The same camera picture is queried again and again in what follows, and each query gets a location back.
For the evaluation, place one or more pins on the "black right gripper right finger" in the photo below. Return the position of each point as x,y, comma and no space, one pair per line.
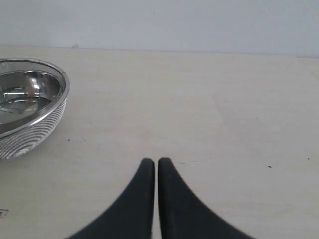
181,213

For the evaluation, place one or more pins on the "small stainless steel bowl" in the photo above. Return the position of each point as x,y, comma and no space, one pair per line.
22,94

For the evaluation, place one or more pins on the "steel mesh strainer basket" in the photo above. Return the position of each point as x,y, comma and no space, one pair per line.
20,137

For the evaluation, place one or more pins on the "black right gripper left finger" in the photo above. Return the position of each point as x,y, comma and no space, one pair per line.
131,214

